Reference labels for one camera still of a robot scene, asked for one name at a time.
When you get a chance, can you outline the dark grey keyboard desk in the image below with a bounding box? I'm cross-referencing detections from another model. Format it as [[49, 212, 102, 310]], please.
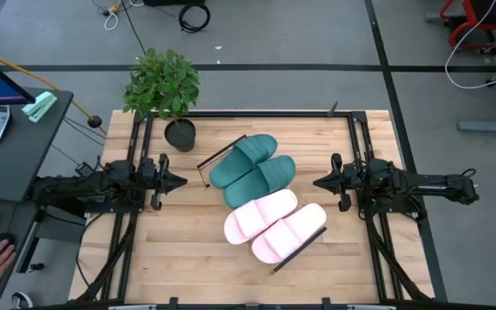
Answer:
[[0, 195, 47, 310]]

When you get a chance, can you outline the black aluminium table frame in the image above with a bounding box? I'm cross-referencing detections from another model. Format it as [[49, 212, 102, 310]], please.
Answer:
[[69, 109, 450, 310]]

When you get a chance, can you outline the long black floor cable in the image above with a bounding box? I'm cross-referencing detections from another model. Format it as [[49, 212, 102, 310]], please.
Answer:
[[120, 0, 147, 56]]

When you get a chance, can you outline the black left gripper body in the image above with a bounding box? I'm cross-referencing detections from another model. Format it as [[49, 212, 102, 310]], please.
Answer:
[[138, 153, 171, 212]]

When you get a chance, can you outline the long white cable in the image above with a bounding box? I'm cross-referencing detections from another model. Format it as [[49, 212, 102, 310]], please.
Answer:
[[444, 0, 496, 90]]

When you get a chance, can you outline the red and black cart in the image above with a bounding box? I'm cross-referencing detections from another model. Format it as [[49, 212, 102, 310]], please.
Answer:
[[439, 0, 496, 56]]

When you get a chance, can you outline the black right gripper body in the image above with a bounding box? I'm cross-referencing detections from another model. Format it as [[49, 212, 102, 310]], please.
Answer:
[[331, 153, 363, 213]]

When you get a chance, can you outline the green rubber slide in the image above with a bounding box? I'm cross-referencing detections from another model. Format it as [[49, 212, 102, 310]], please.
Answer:
[[208, 133, 278, 189], [223, 154, 296, 209]]

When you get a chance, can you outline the green potted plant black pot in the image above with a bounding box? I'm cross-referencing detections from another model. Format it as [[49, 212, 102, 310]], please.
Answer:
[[121, 47, 201, 152]]

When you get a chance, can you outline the pink rubber slide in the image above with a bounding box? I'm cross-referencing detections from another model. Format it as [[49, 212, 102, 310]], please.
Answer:
[[223, 188, 299, 245], [251, 202, 328, 265]]

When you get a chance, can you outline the person's shoe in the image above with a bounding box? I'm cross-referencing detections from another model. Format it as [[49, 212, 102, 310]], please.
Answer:
[[10, 291, 34, 310]]

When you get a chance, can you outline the yellow pole with black knob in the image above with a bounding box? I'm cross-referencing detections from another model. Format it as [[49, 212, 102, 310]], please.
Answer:
[[0, 41, 103, 129]]

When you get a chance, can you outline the black desk leg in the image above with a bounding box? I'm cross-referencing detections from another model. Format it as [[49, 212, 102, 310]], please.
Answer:
[[15, 208, 49, 275]]

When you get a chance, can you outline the grey desk foot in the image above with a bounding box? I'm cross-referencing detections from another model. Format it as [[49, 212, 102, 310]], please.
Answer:
[[456, 68, 496, 134]]

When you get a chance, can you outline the wooden shelf with black legs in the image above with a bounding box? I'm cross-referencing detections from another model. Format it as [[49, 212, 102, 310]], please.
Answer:
[[195, 133, 329, 276]]

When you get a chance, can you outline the coiled black cable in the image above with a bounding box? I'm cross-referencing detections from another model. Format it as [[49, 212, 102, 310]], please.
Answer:
[[177, 2, 212, 34]]

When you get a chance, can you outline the mint green stapler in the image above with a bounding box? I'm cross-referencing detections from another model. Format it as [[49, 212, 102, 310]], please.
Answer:
[[22, 90, 58, 123]]

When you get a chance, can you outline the white looped cable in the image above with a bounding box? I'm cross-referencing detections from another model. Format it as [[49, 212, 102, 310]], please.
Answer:
[[103, 10, 120, 32]]

